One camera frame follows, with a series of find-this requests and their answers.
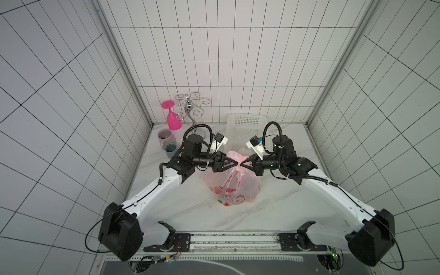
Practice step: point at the white plastic basket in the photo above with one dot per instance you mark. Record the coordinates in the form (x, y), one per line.
(240, 128)

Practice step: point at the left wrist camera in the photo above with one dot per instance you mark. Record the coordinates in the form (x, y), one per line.
(218, 141)

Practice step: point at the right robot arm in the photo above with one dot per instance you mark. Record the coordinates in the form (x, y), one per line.
(368, 234)

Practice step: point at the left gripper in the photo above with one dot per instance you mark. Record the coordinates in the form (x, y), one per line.
(219, 163)

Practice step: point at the magenta wine glass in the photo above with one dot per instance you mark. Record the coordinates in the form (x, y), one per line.
(174, 123)

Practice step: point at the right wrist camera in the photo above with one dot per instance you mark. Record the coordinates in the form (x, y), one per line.
(255, 144)

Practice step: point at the teal small cup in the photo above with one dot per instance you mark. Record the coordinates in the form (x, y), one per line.
(171, 149)

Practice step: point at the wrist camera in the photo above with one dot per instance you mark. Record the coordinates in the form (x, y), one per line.
(218, 141)
(255, 144)

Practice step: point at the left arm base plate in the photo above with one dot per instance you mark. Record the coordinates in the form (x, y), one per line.
(180, 242)

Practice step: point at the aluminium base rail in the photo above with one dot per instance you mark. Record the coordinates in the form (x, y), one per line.
(235, 242)

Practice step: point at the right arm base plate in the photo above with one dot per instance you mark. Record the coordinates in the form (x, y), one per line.
(290, 243)

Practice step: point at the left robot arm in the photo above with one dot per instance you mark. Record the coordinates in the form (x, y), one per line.
(128, 227)

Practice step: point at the pink plastic bag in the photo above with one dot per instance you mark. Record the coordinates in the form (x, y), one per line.
(233, 186)

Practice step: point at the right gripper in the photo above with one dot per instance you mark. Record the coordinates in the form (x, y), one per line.
(258, 163)

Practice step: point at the pink ceramic mug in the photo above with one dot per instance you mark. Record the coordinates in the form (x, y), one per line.
(165, 137)

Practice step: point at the silver glass holder stand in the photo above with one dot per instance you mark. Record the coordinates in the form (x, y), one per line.
(190, 105)

